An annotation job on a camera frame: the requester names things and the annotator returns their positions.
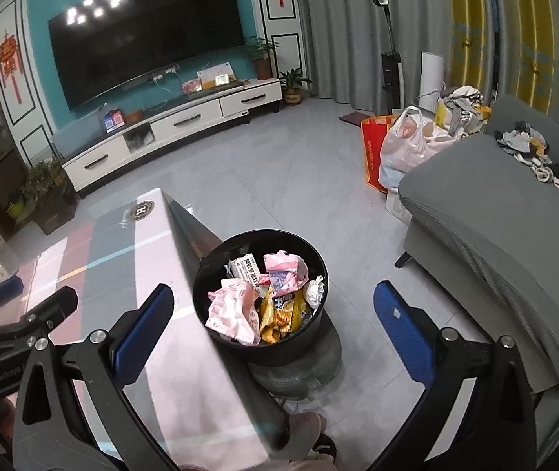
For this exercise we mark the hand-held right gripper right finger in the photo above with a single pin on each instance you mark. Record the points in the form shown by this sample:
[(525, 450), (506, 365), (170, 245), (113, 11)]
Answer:
[(402, 333)]

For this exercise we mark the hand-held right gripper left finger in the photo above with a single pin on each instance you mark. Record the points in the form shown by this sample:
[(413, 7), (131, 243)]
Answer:
[(142, 326)]

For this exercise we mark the large pink plastic wrapper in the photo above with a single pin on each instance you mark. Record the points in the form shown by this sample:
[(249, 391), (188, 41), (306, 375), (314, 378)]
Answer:
[(232, 311)]

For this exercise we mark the white tissue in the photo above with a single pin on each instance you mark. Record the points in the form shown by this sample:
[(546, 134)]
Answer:
[(316, 292)]

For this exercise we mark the white printed packet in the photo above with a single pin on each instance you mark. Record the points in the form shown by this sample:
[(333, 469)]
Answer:
[(247, 267)]

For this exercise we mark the yellow snack bag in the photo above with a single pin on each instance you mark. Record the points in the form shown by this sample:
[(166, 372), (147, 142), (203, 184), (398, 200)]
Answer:
[(279, 321)]

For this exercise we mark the small pink purple packet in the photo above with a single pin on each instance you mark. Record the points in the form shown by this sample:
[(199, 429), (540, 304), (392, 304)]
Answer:
[(284, 270)]

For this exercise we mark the black plastic bin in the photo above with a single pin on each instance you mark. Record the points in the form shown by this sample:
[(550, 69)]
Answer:
[(259, 243)]

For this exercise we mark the person's left forearm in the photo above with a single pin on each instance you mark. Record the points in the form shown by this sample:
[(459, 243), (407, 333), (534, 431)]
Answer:
[(2, 414)]

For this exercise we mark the green basin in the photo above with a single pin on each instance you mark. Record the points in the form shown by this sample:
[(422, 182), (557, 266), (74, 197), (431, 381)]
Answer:
[(14, 210)]

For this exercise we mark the leafy plant in black planter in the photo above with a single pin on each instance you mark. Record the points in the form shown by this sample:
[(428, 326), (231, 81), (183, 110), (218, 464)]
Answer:
[(49, 211)]

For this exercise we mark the grey round base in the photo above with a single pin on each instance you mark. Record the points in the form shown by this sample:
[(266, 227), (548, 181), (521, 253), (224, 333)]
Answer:
[(308, 373)]

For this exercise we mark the black slipper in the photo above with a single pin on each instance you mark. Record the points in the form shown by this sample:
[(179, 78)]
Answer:
[(327, 449)]

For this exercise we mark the grey sofa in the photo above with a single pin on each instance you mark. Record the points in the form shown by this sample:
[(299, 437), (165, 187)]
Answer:
[(480, 216)]

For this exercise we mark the clear storage box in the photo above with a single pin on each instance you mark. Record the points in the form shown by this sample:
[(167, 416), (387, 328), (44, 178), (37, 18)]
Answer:
[(78, 142)]

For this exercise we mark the full white plastic bag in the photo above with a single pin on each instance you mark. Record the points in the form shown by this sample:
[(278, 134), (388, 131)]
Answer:
[(407, 152)]

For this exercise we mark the orange shopping bag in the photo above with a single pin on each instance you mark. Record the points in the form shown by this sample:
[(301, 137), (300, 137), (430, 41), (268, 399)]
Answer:
[(375, 152)]

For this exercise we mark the white television cabinet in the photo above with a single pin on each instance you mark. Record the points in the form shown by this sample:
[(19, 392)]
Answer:
[(186, 120)]

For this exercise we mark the dark red doormat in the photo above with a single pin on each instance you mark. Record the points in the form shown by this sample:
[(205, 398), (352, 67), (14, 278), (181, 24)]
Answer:
[(355, 117)]

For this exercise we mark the clothes on sofa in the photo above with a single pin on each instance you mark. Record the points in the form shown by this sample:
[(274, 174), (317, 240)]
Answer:
[(524, 144)]

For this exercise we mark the pile of clothes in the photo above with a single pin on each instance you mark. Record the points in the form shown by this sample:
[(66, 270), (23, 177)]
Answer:
[(460, 108)]

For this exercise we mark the white upright panel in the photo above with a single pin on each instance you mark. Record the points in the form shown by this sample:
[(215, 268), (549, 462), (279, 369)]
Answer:
[(431, 78)]

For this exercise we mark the black upright vacuum cleaner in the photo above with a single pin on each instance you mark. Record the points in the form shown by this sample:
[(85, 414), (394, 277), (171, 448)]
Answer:
[(391, 73)]

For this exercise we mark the small potted floor plant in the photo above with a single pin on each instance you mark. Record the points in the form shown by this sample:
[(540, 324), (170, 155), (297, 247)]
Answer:
[(293, 94)]

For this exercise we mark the white desk calendar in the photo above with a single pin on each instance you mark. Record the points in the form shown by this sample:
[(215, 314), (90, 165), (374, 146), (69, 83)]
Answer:
[(210, 69)]

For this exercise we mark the potted plant in brown pot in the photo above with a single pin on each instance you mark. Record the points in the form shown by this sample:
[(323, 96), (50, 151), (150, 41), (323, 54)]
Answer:
[(262, 68)]

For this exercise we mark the large black television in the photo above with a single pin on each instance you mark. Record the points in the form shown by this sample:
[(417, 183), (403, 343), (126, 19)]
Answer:
[(147, 34)]

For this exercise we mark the grey curtain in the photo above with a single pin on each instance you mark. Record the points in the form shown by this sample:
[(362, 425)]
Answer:
[(338, 34)]

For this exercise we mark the yellow patterned curtain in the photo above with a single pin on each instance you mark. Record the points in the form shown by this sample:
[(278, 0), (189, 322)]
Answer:
[(468, 19)]

